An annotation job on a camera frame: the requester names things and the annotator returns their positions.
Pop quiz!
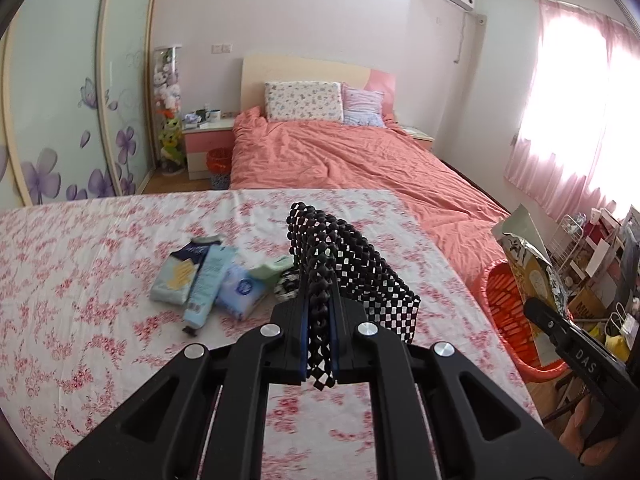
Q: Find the black white floral scrunchie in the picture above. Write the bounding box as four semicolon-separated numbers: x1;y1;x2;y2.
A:
273;266;300;304

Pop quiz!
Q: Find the black checkered mesh mat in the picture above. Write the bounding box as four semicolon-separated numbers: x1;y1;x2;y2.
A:
286;202;421;390

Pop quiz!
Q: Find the yellow foil snack bag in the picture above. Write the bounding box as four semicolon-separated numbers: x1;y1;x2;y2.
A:
491;205;570;318

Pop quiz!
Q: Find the cracker snack bag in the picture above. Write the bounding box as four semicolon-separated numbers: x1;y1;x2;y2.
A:
150;235;224;307

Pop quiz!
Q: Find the orange plastic trash basket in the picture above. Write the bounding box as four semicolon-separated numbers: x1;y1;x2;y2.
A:
471;260;568;382

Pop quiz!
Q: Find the blue tissue pack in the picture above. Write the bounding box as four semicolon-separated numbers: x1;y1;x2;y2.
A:
215;264;267;321

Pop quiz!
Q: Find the light green sock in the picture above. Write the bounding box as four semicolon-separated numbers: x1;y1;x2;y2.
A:
248;255;294;287

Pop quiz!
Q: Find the light blue cream tube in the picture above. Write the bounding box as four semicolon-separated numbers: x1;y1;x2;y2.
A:
183;244;236;336

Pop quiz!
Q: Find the salmon pink duvet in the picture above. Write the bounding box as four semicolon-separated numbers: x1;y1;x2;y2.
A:
231;107;506;285

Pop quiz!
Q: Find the small red mesh bin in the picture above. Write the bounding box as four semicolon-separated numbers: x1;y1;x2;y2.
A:
206;148;232;190

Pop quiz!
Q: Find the floral white bed sheet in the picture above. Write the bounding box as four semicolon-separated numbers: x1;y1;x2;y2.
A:
1;190;534;474

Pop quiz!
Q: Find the pink white nightstand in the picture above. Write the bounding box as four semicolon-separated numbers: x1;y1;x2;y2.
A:
183;118;234;180

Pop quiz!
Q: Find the pink curtain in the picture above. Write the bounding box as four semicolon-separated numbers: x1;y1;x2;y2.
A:
504;0;639;219

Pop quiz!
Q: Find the pink striped pillow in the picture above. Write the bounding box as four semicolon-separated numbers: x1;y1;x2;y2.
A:
342;84;385;128

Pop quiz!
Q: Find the white mug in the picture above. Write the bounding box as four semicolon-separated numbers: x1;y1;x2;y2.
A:
208;110;221;122

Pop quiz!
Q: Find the floral print pillow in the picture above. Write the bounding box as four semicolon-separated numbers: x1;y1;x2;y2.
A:
265;81;344;122

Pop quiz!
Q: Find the beige pink headboard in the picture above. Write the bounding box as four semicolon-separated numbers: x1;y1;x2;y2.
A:
240;53;396;124

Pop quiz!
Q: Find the clear tube of plush toys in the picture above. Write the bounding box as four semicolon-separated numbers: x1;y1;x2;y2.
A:
151;44;186;176

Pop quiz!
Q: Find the flower-patterned sliding wardrobe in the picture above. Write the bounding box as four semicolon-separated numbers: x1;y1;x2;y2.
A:
1;0;155;209

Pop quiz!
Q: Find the white wire rack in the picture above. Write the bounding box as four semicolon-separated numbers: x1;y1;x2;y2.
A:
547;214;586;289

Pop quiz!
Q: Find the white wall outlet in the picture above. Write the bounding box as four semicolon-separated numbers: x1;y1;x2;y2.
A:
212;44;232;54

